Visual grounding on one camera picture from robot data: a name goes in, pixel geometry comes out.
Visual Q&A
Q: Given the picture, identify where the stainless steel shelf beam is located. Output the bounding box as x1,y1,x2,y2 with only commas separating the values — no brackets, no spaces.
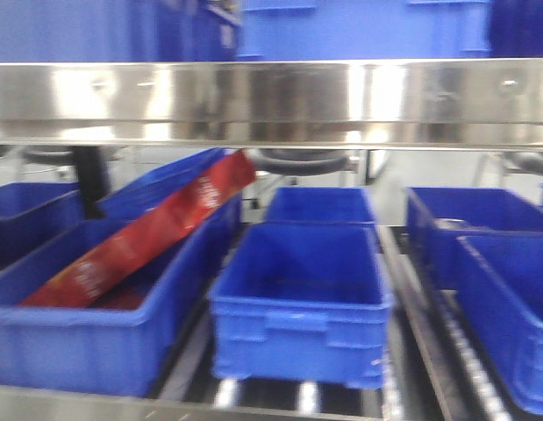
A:
0,59,543,151

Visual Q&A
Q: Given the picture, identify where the blue bin upper shelf centre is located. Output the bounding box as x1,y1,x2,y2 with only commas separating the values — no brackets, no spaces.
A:
236,1,491,61

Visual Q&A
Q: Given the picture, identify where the blue bin shelf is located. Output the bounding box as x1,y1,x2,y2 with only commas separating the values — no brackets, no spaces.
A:
236,1,491,61
0,1,241,62

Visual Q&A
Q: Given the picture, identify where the blue bin upper shelf left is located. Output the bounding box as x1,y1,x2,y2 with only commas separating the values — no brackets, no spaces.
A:
0,1,241,62

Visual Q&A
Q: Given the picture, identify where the blue bin rear centre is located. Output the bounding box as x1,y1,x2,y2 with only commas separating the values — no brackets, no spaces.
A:
263,186,376,226

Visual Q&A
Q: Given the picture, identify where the blue bin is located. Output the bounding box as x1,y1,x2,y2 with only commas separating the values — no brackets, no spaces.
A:
0,196,242,397
263,186,376,226
209,223,392,389
456,234,543,415
0,182,84,271
406,187,543,290

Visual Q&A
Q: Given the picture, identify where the blue bin front centre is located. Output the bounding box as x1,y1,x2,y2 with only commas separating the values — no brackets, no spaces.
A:
209,223,392,389

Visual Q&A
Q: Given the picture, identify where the blue bin rear right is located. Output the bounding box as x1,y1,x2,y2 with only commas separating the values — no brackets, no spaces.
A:
406,187,543,290

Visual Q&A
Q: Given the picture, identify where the red flat package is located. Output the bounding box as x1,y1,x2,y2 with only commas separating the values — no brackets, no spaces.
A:
19,150,255,308

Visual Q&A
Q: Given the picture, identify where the blue bin front right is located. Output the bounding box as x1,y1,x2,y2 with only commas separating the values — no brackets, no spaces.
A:
456,234,543,415

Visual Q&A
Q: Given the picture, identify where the blue bin far left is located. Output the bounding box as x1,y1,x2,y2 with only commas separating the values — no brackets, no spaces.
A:
0,182,84,271

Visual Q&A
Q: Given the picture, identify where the blue bin front left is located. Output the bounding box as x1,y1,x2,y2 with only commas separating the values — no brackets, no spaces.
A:
0,196,242,397

